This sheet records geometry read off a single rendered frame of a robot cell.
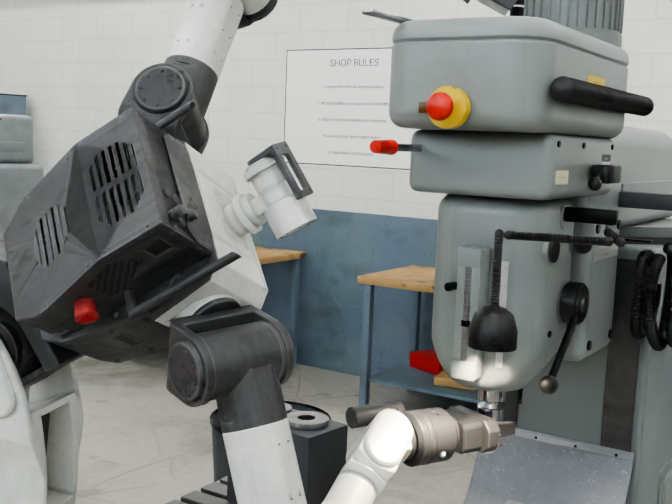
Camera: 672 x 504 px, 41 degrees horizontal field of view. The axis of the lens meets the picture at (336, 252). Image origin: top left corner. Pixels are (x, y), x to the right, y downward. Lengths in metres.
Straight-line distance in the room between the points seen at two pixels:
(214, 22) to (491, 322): 0.65
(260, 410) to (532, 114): 0.55
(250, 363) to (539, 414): 0.91
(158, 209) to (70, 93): 7.40
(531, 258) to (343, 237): 5.24
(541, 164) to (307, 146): 5.49
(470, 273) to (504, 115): 0.27
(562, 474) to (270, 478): 0.88
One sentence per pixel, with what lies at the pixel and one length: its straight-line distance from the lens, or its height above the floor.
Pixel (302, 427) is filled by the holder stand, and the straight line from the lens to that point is 1.79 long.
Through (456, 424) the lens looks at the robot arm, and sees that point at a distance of 1.52.
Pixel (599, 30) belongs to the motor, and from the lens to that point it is 1.70.
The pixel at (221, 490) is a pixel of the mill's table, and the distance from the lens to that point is 2.01.
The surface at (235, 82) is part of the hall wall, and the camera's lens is 7.25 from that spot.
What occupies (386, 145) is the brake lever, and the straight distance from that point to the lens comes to 1.35.
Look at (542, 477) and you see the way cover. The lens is 1.96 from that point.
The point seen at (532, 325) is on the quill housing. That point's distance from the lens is 1.47.
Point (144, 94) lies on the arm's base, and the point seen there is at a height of 1.76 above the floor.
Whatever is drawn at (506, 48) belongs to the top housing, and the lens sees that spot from 1.31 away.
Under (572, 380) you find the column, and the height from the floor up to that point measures 1.24.
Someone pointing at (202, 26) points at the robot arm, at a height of 1.88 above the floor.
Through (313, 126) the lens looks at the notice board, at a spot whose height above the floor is 1.81.
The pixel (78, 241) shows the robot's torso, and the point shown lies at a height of 1.56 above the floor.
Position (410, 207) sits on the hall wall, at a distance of 6.37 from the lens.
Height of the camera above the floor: 1.71
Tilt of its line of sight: 7 degrees down
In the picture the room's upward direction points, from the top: 2 degrees clockwise
